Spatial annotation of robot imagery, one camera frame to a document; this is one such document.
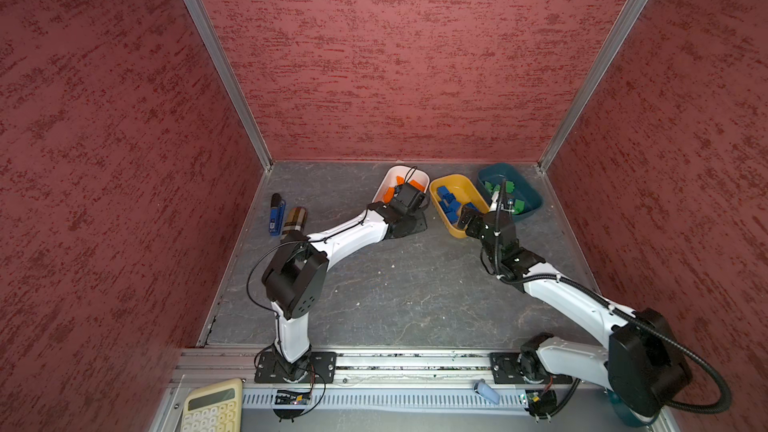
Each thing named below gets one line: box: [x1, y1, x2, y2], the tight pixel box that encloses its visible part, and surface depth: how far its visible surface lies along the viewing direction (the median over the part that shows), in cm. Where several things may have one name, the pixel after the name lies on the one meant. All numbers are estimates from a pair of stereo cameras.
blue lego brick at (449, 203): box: [440, 197, 457, 211], surface depth 108 cm
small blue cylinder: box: [473, 381, 500, 405], surface depth 71 cm
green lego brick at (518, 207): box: [512, 199, 525, 214], surface depth 106 cm
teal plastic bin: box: [478, 163, 544, 221], surface depth 112 cm
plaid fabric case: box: [283, 206, 308, 234], surface depth 102 cm
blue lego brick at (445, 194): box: [437, 186, 456, 200], surface depth 111 cm
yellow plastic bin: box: [429, 174, 490, 239], surface depth 111 cm
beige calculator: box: [180, 378, 243, 432], surface depth 68 cm
